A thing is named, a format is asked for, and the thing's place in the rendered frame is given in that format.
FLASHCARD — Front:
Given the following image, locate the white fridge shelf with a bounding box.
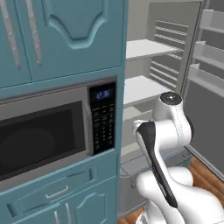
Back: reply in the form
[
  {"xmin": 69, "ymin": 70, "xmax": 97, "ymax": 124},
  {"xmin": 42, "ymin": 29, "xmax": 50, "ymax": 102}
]
[
  {"xmin": 125, "ymin": 38, "xmax": 184, "ymax": 62},
  {"xmin": 122, "ymin": 75, "xmax": 175, "ymax": 108}
]

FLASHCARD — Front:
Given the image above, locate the grey fridge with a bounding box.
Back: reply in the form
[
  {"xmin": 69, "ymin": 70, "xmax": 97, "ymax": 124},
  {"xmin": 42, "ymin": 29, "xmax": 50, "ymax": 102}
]
[{"xmin": 116, "ymin": 0, "xmax": 205, "ymax": 218}]

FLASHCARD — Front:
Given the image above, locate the clear fridge crisper drawer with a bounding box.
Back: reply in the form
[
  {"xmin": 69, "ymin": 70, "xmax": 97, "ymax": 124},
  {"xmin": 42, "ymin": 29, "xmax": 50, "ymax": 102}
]
[{"xmin": 118, "ymin": 144, "xmax": 187, "ymax": 217}]

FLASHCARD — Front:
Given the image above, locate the open grey fridge door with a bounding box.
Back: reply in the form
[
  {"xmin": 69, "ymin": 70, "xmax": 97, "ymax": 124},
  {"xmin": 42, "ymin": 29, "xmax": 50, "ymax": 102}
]
[{"xmin": 182, "ymin": 0, "xmax": 224, "ymax": 181}]

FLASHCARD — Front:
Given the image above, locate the grey microwave oven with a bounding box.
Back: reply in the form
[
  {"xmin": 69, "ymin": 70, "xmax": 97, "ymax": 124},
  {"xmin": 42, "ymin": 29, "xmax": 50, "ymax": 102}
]
[{"xmin": 0, "ymin": 76, "xmax": 118, "ymax": 193}]

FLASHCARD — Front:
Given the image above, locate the microwave oven door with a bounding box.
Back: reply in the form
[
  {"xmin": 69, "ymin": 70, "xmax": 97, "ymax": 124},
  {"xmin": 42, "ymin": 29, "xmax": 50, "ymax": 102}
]
[{"xmin": 0, "ymin": 86, "xmax": 95, "ymax": 182}]

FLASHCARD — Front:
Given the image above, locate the teal cupboard door with arch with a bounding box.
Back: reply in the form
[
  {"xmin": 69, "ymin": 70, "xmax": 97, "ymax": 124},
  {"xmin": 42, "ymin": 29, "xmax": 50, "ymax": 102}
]
[{"xmin": 15, "ymin": 0, "xmax": 126, "ymax": 83}]

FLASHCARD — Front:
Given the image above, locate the small teal cupboard door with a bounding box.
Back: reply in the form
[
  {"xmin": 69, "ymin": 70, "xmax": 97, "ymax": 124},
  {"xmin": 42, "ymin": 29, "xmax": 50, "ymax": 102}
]
[
  {"xmin": 59, "ymin": 176, "xmax": 117, "ymax": 224},
  {"xmin": 10, "ymin": 203, "xmax": 62, "ymax": 224}
]

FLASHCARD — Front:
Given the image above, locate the teal drawer front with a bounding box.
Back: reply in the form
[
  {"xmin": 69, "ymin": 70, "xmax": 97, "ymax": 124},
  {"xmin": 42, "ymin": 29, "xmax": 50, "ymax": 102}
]
[{"xmin": 0, "ymin": 151, "xmax": 118, "ymax": 224}]

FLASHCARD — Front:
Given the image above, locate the plain teal cupboard door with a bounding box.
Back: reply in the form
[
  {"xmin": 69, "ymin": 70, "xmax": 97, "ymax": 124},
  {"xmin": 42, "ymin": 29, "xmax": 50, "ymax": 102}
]
[{"xmin": 0, "ymin": 0, "xmax": 32, "ymax": 89}]

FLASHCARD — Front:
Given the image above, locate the microwave door handle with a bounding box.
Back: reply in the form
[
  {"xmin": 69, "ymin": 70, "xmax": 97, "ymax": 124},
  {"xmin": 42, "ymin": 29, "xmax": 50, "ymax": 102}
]
[{"xmin": 82, "ymin": 100, "xmax": 95, "ymax": 157}]

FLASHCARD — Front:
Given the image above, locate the silver drawer handle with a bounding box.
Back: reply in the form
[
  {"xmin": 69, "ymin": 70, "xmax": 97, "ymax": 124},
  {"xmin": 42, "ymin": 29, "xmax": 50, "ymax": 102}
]
[{"xmin": 45, "ymin": 185, "xmax": 70, "ymax": 200}]

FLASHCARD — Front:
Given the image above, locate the long silver cupboard handle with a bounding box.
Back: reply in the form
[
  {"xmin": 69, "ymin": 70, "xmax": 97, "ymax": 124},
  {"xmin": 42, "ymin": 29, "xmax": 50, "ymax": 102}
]
[
  {"xmin": 25, "ymin": 0, "xmax": 43, "ymax": 67},
  {"xmin": 0, "ymin": 0, "xmax": 22, "ymax": 70}
]

